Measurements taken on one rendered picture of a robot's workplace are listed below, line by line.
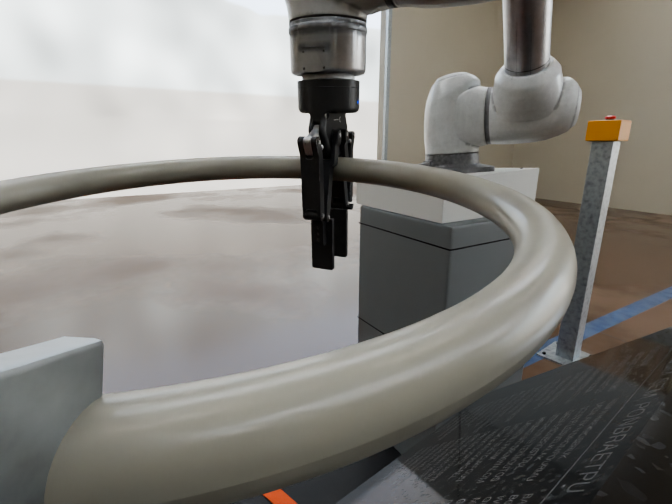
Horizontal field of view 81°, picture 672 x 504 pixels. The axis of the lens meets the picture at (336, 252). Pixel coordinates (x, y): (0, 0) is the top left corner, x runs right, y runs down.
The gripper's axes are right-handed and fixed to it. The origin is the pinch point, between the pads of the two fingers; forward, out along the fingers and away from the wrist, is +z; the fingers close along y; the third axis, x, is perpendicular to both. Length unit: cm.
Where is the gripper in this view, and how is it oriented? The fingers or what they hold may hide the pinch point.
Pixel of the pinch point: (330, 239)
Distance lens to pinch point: 54.1
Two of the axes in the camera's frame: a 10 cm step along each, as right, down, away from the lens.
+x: 9.3, 1.2, -3.5
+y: -3.7, 3.2, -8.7
